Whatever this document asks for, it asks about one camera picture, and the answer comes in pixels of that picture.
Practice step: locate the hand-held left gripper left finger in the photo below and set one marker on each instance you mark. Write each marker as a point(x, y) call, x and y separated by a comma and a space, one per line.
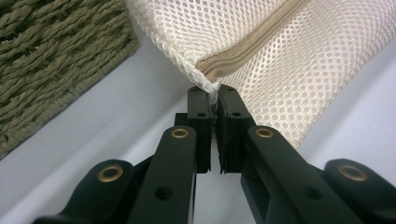
point(200, 124)

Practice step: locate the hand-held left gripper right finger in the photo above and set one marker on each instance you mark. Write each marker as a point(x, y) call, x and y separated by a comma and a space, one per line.
point(232, 124)

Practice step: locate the white mesh laundry bag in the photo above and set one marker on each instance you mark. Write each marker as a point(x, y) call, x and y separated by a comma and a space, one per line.
point(280, 77)

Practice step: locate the green woven basket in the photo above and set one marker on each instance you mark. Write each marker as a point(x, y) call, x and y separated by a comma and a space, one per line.
point(56, 62)

